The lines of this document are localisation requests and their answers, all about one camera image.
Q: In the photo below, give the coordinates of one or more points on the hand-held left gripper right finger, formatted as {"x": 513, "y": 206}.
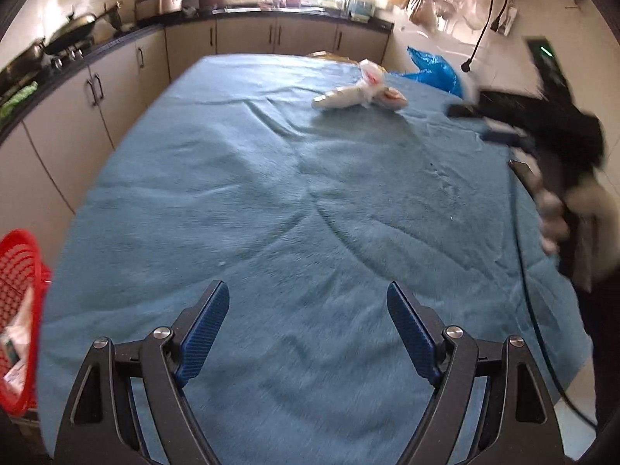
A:
{"x": 411, "y": 334}

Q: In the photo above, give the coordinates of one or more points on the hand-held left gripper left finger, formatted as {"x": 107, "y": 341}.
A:
{"x": 203, "y": 334}

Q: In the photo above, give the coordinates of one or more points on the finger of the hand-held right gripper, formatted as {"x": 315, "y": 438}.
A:
{"x": 506, "y": 137}
{"x": 465, "y": 110}

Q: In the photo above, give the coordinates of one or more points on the white plastic bag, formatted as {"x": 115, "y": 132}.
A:
{"x": 372, "y": 75}

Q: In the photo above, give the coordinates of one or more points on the white cardboard box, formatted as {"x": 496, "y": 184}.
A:
{"x": 24, "y": 317}

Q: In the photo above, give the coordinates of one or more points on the red plastic basket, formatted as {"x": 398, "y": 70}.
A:
{"x": 24, "y": 261}

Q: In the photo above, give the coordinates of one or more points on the green white packet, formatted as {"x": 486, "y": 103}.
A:
{"x": 8, "y": 348}

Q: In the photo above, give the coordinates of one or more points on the person's right hand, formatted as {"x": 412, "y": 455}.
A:
{"x": 552, "y": 218}

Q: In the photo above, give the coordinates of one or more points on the blue plastic bag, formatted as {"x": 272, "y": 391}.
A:
{"x": 431, "y": 72}

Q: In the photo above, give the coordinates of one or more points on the clear blue container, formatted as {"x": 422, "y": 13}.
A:
{"x": 363, "y": 5}

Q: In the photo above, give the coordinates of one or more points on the yellow brown bundle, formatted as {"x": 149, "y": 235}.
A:
{"x": 324, "y": 54}

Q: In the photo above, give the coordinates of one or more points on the blue tablecloth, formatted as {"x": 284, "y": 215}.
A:
{"x": 290, "y": 203}

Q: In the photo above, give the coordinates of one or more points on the person's dark clothing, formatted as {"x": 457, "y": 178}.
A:
{"x": 600, "y": 324}

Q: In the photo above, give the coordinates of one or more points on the green cloth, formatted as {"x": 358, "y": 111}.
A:
{"x": 17, "y": 99}

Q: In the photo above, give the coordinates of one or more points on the gas stove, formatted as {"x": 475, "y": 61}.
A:
{"x": 68, "y": 54}

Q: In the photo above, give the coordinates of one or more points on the steel rice cooker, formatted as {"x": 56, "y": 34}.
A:
{"x": 160, "y": 2}

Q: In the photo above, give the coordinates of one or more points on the black frying pan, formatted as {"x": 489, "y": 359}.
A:
{"x": 24, "y": 58}

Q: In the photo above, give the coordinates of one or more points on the wok with lid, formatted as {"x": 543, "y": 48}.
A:
{"x": 72, "y": 29}

